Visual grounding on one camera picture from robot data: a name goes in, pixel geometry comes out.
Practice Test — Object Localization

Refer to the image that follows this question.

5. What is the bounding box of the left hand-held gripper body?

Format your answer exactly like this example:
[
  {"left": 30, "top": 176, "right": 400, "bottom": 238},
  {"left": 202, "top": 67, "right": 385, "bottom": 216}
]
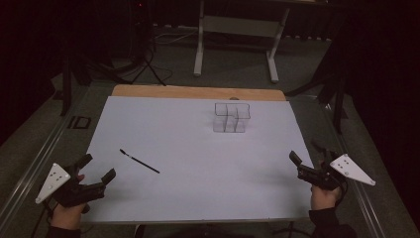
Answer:
[{"left": 35, "top": 162, "right": 107, "bottom": 214}]

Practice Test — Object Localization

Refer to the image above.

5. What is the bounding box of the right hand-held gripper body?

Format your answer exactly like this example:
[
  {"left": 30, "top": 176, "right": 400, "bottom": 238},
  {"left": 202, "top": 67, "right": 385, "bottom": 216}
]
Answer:
[{"left": 296, "top": 153, "right": 376, "bottom": 191}]

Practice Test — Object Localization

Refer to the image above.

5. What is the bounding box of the person's right hand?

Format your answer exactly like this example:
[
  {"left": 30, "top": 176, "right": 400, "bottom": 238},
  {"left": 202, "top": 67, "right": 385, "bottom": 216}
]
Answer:
[{"left": 310, "top": 160, "right": 344, "bottom": 211}]

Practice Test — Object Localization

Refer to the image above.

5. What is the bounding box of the person's left hand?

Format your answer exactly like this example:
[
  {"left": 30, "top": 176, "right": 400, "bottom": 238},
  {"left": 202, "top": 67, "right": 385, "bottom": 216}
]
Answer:
[{"left": 50, "top": 174, "right": 87, "bottom": 231}]

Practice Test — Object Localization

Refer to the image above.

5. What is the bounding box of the black pen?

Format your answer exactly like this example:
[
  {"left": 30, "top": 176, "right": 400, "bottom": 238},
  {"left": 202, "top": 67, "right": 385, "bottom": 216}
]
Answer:
[{"left": 119, "top": 148, "right": 161, "bottom": 175}]

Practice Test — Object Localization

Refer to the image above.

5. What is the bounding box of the black metal stand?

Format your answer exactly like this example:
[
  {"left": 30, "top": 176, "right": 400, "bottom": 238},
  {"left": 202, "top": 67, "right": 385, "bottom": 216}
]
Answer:
[{"left": 284, "top": 62, "right": 350, "bottom": 135}]

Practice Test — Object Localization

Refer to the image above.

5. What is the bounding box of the clear acrylic organizer box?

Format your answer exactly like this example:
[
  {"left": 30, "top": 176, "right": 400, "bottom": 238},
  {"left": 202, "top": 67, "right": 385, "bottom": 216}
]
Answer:
[{"left": 212, "top": 102, "right": 252, "bottom": 134}]

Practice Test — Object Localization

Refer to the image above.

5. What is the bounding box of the white table mat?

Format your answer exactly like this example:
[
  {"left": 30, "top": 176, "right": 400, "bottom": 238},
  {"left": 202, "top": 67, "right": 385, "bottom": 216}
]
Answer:
[{"left": 79, "top": 95, "right": 315, "bottom": 224}]

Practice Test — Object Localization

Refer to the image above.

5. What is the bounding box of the black tripod stand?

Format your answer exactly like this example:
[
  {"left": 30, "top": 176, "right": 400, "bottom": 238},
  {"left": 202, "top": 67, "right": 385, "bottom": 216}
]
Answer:
[{"left": 108, "top": 0, "right": 167, "bottom": 87}]

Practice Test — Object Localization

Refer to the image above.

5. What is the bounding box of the metal floor rail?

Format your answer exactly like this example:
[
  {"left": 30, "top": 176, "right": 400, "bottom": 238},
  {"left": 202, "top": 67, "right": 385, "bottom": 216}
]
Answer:
[
  {"left": 0, "top": 86, "right": 87, "bottom": 229},
  {"left": 310, "top": 93, "right": 388, "bottom": 238}
]

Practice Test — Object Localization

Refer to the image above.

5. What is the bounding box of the black rectangular floor frame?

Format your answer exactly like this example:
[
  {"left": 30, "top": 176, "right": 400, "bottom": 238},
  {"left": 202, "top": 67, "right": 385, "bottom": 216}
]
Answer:
[{"left": 66, "top": 115, "right": 92, "bottom": 130}]

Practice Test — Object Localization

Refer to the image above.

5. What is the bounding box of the white metal stand frame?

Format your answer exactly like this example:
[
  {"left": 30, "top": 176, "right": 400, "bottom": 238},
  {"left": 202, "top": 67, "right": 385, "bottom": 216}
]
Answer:
[{"left": 192, "top": 0, "right": 292, "bottom": 84}]

